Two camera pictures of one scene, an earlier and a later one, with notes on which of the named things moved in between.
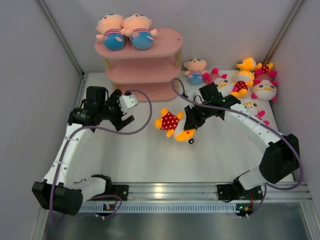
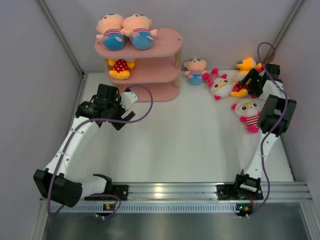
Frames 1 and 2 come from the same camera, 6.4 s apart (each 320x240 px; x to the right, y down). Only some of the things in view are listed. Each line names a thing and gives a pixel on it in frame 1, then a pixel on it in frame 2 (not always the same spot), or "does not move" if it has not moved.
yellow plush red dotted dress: [175, 126] -> [120, 70]
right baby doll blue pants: [137, 27] does not move
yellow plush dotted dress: [245, 76] does not move
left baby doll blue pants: [110, 25] does not move
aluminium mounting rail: [209, 191] does not move
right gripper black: [192, 122] -> [252, 75]
